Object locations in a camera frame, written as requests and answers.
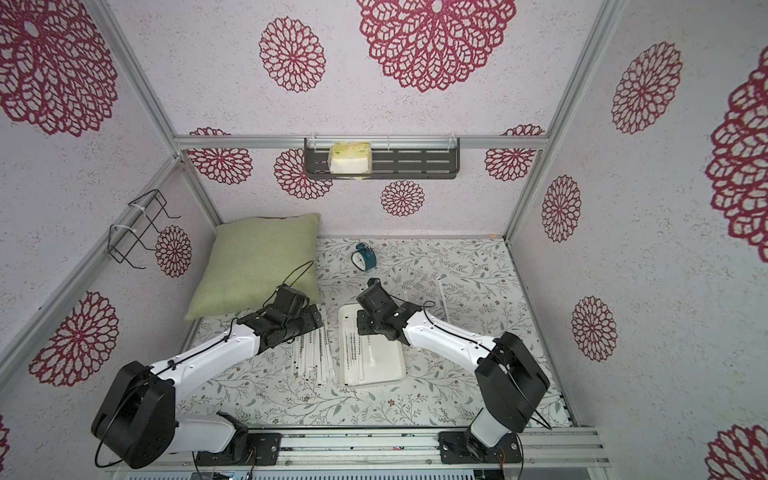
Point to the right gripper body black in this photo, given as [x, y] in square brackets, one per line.
[366, 324]

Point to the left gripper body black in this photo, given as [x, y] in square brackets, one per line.
[307, 322]

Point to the straw pile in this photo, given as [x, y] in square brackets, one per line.
[343, 332]
[309, 354]
[320, 355]
[299, 358]
[358, 358]

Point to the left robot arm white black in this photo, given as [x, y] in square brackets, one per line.
[139, 420]

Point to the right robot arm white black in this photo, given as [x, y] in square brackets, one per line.
[511, 382]

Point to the white storage tray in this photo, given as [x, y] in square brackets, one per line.
[390, 364]

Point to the teal alarm clock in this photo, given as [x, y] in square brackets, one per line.
[363, 257]

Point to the green pillow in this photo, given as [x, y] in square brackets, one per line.
[253, 256]

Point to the yellow sponge block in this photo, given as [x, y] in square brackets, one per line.
[350, 158]

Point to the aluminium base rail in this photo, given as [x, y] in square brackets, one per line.
[394, 453]

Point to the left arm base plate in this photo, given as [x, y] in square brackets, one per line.
[259, 449]

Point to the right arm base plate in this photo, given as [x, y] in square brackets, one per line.
[459, 447]

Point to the dark metal wall shelf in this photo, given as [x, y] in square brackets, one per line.
[410, 160]

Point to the black wire wall rack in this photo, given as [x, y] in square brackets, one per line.
[123, 239]

